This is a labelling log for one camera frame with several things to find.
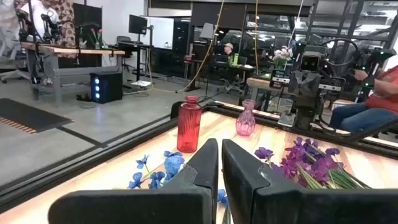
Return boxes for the black partition panel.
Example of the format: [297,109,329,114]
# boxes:
[73,2,103,47]

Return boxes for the brown patterned cloth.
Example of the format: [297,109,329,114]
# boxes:
[49,0,77,49]

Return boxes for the small vase with red tulips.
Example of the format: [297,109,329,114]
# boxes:
[89,27,104,50]

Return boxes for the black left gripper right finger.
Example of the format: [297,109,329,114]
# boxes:
[221,139,398,224]

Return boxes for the wooden workbench grey legs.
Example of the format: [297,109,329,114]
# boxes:
[20,41,126,105]

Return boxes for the black triangular bracket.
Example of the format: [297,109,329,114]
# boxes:
[170,100,185,121]

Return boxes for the black computer tower blue lights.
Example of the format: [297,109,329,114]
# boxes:
[90,71,124,105]

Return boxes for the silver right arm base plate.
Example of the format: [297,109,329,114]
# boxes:
[277,111,297,128]

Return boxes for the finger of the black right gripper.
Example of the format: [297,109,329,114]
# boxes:
[287,72,306,109]
[303,72,322,109]

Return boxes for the black office desk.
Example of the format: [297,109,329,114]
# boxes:
[115,41,154,82]

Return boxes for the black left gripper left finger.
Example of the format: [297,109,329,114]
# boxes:
[48,138,220,224]

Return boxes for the red ribbed glass vase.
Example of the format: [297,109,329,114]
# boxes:
[176,95,203,154]

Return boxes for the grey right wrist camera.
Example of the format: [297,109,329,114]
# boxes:
[298,51,322,73]

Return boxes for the black orange-striped floor mat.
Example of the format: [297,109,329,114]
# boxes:
[0,97,75,135]

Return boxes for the pink glass vase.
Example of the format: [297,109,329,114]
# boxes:
[235,99,257,137]

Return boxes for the white board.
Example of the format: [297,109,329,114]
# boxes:
[140,15,175,50]

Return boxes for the pile of loose flowers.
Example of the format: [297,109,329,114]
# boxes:
[0,101,398,215]

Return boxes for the person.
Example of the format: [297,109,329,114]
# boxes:
[223,42,236,58]
[328,64,398,134]
[19,0,60,40]

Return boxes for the yellow hanging cable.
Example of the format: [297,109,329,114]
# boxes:
[254,0,259,75]
[151,0,225,94]

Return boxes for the black computer monitor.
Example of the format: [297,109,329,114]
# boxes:
[128,14,149,35]

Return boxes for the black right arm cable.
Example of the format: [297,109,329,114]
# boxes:
[322,37,361,68]

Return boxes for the magenta artificial flower stem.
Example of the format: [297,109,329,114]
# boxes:
[254,136,371,190]

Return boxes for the white pink flower bouquet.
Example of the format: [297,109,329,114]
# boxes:
[270,45,294,70]

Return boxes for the blue artificial flower stem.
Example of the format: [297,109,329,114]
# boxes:
[128,151,233,224]

